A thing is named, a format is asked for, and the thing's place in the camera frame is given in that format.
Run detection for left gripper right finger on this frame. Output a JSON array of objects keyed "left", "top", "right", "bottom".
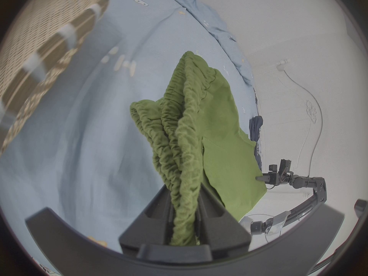
[{"left": 198, "top": 181, "right": 251, "bottom": 255}]

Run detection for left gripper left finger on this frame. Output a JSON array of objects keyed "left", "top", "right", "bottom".
[{"left": 119, "top": 184, "right": 174, "bottom": 255}]

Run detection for green shorts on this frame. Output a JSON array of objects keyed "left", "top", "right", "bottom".
[{"left": 129, "top": 51, "right": 268, "bottom": 246}]

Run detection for bed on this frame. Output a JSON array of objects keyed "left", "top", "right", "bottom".
[{"left": 0, "top": 0, "right": 357, "bottom": 267}]

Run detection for round woven basket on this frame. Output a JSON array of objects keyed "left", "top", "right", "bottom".
[{"left": 0, "top": 0, "right": 114, "bottom": 154}]

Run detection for dark blue T-shirt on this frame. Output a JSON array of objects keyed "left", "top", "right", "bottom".
[{"left": 249, "top": 115, "right": 263, "bottom": 170}]

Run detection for pale blue quilt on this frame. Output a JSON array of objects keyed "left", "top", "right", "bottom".
[{"left": 148, "top": 0, "right": 253, "bottom": 85}]

